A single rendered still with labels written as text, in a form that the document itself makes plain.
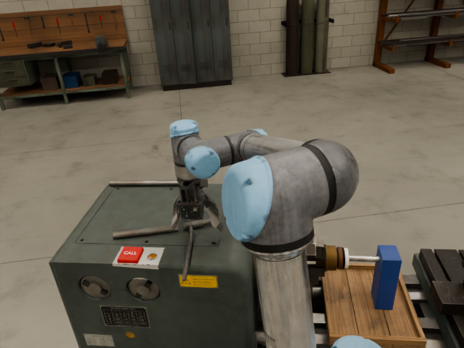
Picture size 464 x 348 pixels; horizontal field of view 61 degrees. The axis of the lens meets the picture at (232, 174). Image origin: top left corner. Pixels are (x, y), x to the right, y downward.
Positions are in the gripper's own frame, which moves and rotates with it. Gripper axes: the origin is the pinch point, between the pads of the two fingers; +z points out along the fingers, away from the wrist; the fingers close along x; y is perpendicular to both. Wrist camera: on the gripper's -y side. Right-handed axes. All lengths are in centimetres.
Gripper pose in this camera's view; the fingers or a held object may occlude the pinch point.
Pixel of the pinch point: (197, 229)
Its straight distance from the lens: 122.5
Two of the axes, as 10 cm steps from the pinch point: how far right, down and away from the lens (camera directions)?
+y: -1.1, 4.8, -8.7
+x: 9.9, 0.0, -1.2
